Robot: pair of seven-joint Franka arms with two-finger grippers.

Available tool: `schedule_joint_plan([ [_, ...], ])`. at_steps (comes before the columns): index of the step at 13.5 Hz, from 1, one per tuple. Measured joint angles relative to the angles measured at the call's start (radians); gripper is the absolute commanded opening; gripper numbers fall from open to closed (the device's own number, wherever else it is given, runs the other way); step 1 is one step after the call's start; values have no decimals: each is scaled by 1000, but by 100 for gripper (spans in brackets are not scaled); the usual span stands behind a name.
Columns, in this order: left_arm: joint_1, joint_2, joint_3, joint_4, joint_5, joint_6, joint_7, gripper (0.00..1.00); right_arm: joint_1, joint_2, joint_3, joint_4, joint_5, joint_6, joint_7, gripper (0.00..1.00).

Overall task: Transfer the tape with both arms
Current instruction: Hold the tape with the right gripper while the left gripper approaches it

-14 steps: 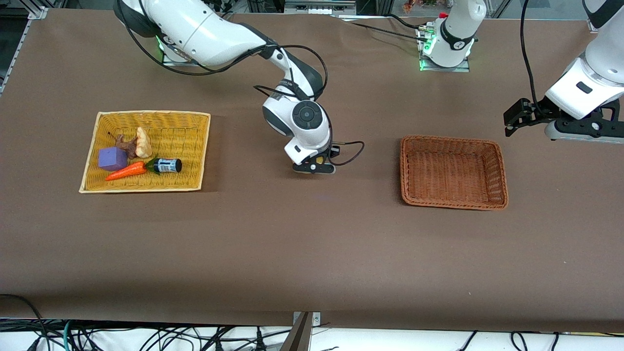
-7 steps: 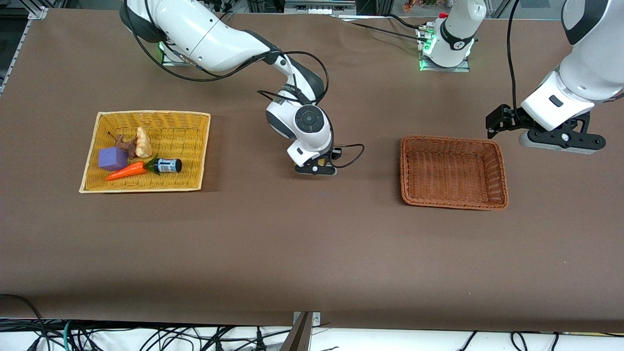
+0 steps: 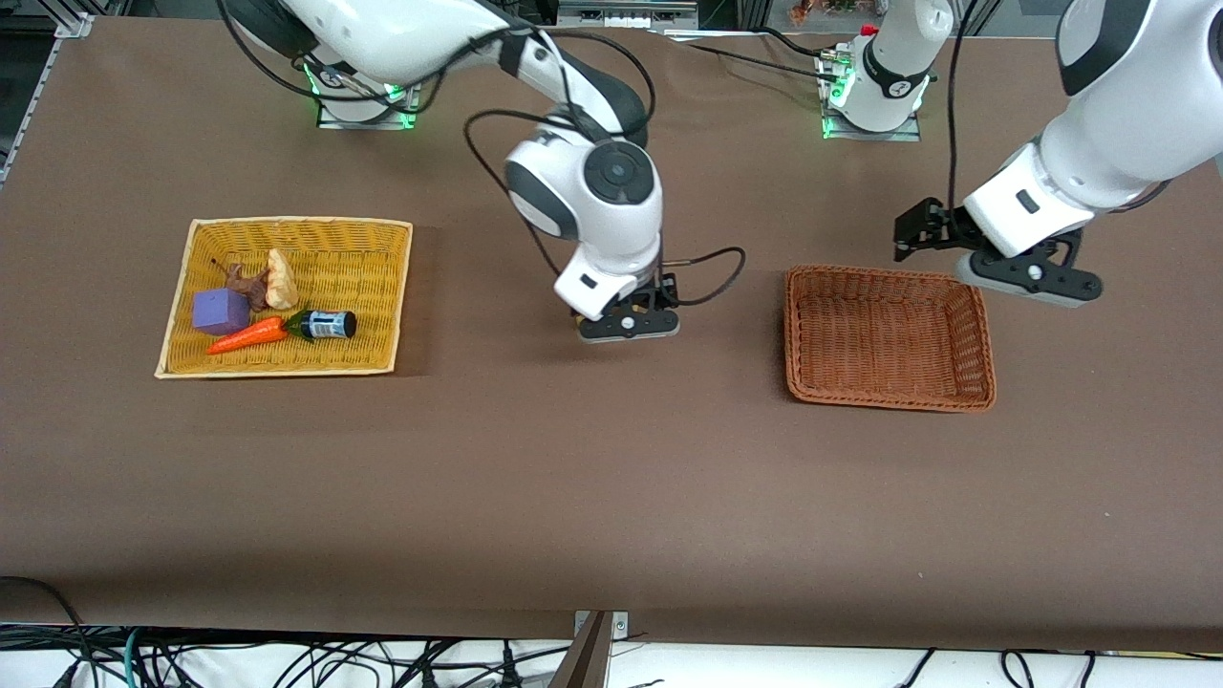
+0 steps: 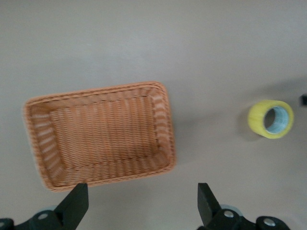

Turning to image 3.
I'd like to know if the brown wicker basket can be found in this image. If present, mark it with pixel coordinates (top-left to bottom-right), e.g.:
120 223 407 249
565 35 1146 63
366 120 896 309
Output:
784 265 998 414

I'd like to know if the yellow wicker basket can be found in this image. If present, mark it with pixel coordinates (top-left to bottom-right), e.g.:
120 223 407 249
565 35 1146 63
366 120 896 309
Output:
155 217 415 380

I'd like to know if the small blue white can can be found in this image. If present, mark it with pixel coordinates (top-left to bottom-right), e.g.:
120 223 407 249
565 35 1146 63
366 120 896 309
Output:
304 309 357 341

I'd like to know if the toy bread loaf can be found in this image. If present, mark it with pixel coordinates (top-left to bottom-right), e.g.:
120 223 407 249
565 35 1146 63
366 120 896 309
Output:
265 248 300 312

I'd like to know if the orange toy carrot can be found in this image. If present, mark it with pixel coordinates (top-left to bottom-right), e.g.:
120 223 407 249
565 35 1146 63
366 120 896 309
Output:
207 311 311 356

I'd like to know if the brown slanted bar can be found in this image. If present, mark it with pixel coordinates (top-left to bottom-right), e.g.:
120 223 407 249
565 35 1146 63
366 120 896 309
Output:
547 612 614 688

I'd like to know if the purple foam cube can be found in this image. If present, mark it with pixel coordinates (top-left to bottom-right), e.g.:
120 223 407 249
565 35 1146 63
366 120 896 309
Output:
192 289 252 336

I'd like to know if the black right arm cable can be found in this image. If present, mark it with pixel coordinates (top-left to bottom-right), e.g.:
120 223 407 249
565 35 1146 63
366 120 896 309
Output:
463 29 747 309

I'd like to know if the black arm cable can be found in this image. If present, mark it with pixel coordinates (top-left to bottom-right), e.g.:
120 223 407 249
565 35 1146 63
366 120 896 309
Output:
463 29 747 309
946 0 985 216

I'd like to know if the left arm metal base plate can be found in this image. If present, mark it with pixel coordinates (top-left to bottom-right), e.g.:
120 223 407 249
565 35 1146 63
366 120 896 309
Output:
819 48 924 143

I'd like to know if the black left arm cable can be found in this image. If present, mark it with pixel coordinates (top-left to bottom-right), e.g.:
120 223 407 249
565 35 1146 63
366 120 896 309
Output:
946 0 985 216

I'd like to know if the black cable on table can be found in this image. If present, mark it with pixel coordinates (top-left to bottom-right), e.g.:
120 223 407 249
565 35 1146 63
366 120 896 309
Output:
659 29 847 82

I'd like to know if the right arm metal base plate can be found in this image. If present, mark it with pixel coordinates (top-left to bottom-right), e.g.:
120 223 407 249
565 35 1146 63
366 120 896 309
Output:
315 57 421 131

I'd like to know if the small metal bracket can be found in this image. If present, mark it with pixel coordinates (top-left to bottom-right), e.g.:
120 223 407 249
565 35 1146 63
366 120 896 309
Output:
573 610 631 641

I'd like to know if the aluminium frame rail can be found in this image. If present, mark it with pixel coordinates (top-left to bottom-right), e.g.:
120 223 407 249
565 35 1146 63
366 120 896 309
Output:
0 14 97 187

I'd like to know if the black looping floor cable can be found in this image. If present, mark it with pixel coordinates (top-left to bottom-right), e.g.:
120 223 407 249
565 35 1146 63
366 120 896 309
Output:
0 576 101 688

